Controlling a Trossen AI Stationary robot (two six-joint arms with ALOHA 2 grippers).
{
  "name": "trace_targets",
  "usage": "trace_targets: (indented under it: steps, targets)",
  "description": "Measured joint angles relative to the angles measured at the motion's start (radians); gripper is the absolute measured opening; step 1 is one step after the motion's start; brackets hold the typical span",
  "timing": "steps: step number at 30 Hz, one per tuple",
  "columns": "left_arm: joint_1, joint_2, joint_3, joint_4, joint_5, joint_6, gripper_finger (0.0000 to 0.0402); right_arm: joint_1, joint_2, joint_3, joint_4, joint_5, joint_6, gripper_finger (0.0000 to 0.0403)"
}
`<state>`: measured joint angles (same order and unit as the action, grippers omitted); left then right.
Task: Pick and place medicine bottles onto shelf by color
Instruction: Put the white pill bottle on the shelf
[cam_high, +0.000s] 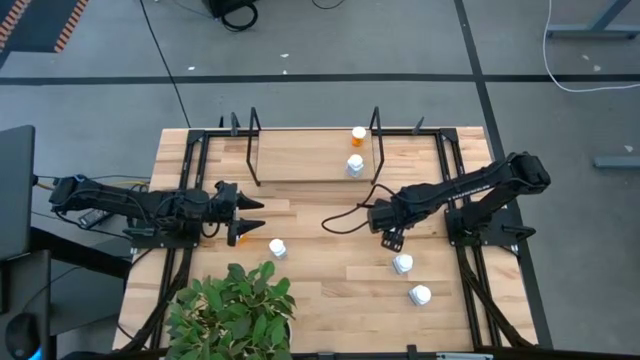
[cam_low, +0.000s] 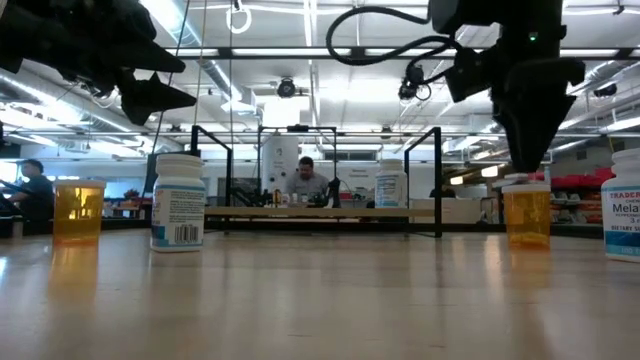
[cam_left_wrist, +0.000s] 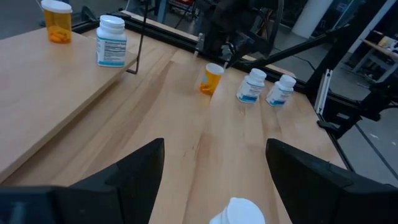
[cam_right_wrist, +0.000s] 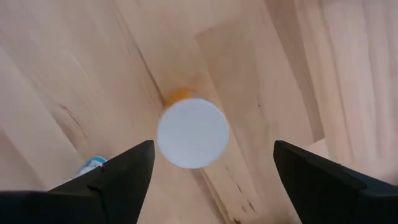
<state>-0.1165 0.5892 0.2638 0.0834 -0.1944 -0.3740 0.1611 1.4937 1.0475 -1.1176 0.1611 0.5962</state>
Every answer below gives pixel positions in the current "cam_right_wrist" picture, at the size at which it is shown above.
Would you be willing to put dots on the white medicine bottle blue label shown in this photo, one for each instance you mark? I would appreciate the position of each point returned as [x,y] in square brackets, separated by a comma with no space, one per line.
[91,164]

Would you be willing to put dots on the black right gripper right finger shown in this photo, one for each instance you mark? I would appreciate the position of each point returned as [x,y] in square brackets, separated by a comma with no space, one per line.
[317,193]

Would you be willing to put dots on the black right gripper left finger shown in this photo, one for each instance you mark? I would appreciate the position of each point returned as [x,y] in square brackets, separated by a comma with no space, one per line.
[124,186]

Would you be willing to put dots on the orange pill bottle white cap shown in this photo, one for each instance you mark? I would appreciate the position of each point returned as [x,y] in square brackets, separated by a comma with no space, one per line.
[192,133]

